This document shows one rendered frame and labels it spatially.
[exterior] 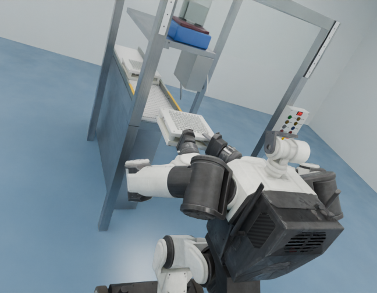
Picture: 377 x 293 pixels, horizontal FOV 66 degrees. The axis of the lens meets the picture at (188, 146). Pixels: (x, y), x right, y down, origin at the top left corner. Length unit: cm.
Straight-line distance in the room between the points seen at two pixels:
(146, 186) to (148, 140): 112
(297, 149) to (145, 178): 43
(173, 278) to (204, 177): 80
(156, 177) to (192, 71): 93
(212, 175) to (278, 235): 21
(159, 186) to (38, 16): 435
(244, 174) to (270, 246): 20
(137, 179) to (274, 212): 39
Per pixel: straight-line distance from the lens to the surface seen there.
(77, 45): 494
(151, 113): 173
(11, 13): 507
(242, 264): 84
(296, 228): 73
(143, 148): 197
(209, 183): 72
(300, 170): 129
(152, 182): 82
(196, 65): 162
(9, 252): 203
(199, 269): 106
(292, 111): 197
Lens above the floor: 161
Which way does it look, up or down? 28 degrees down
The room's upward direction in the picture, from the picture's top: 23 degrees clockwise
